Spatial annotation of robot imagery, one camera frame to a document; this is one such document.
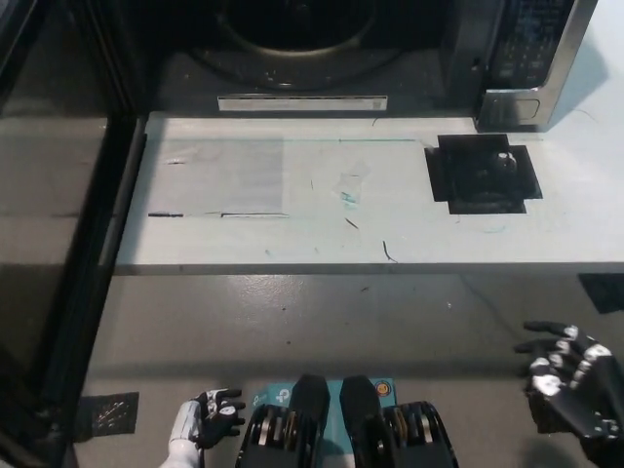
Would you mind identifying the black tape patch with hole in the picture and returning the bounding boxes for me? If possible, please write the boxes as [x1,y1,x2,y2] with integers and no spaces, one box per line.
[423,134,542,215]

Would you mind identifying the white microwave label sticker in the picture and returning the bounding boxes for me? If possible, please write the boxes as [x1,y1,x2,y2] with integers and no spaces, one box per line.
[216,95,390,115]

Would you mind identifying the black floor tape square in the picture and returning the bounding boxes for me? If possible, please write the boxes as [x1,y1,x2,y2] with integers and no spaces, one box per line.
[77,391,140,436]

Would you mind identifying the teal cardboard box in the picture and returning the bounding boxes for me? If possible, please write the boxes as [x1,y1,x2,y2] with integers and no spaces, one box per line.
[251,378,396,468]

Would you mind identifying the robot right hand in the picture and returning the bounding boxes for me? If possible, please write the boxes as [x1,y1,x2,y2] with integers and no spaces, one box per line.
[514,320,617,439]

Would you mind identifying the black floor mat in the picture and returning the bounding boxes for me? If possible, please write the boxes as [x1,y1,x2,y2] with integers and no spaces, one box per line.
[577,273,624,316]

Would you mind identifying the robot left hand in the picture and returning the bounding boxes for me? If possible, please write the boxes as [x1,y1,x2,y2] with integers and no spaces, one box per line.
[193,387,247,449]

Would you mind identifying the glass microwave turntable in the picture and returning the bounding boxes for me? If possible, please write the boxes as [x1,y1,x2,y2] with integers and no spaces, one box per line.
[187,0,426,93]

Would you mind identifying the clear tape sheet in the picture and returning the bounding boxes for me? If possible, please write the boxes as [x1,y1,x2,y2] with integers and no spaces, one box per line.
[145,138,289,218]

